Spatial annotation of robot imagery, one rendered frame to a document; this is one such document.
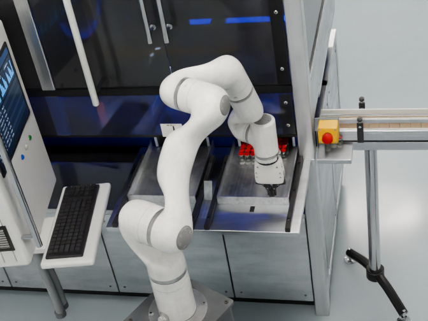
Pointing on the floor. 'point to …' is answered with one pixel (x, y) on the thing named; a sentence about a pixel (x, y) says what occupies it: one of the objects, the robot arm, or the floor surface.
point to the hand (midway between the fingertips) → (272, 192)
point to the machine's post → (307, 148)
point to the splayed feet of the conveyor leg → (352, 256)
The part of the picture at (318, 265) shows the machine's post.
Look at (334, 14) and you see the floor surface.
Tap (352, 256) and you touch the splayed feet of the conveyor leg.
